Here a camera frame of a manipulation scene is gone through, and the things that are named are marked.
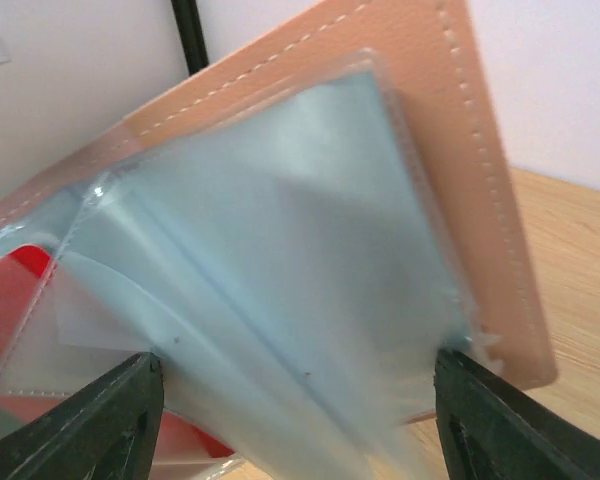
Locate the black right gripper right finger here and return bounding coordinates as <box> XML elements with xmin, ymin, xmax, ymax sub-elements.
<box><xmin>434</xmin><ymin>349</ymin><xmax>600</xmax><ymax>479</ymax></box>

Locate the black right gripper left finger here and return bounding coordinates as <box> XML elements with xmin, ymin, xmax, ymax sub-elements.
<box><xmin>0</xmin><ymin>352</ymin><xmax>164</xmax><ymax>479</ymax></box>

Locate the pink card holder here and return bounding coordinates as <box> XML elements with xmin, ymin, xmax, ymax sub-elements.
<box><xmin>0</xmin><ymin>1</ymin><xmax>557</xmax><ymax>479</ymax></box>

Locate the black left frame post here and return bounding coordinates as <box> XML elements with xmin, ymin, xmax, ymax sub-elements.
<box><xmin>171</xmin><ymin>0</ymin><xmax>210</xmax><ymax>76</ymax></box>

